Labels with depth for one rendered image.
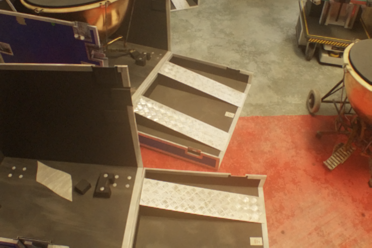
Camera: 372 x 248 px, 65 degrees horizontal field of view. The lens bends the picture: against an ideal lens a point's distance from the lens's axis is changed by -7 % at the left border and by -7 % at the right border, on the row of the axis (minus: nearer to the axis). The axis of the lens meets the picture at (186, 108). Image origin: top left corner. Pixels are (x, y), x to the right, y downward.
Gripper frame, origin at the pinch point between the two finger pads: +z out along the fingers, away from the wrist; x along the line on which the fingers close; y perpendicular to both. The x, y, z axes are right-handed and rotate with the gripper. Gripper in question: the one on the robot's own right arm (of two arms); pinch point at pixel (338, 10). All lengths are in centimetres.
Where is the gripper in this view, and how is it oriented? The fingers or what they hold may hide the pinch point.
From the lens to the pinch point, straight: 301.7
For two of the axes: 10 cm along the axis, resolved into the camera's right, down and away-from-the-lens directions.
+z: 0.0, 7.3, 6.8
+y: 2.1, -6.7, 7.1
